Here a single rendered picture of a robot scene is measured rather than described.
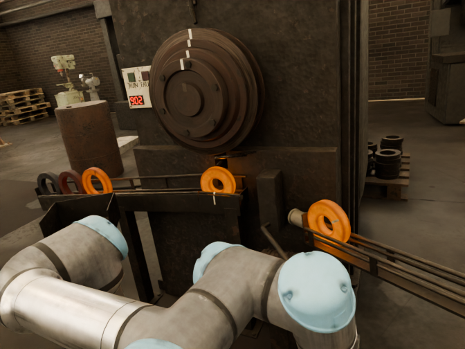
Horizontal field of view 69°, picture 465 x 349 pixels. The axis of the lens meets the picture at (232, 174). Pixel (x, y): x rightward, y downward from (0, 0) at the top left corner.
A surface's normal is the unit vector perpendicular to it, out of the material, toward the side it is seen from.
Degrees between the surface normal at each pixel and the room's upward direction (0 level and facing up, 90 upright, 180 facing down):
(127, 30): 90
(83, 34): 90
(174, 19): 90
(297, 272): 20
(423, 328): 0
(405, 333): 0
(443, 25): 90
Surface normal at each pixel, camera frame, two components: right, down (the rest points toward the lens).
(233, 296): 0.52, -0.56
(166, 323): -0.18, -0.93
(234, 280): 0.26, -0.79
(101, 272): 0.69, 0.07
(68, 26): -0.41, 0.36
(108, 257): 0.88, 0.07
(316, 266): -0.25, -0.75
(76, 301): -0.38, -0.81
